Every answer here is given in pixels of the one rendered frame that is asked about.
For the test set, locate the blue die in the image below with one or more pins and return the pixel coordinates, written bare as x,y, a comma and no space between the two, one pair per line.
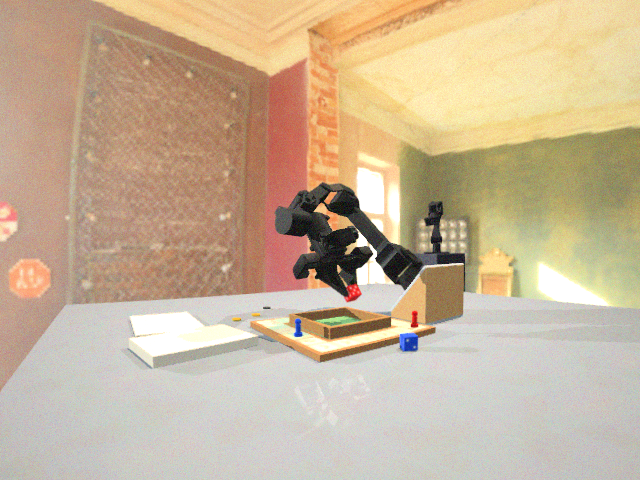
409,342

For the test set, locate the red die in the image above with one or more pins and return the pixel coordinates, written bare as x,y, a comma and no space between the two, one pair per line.
353,293

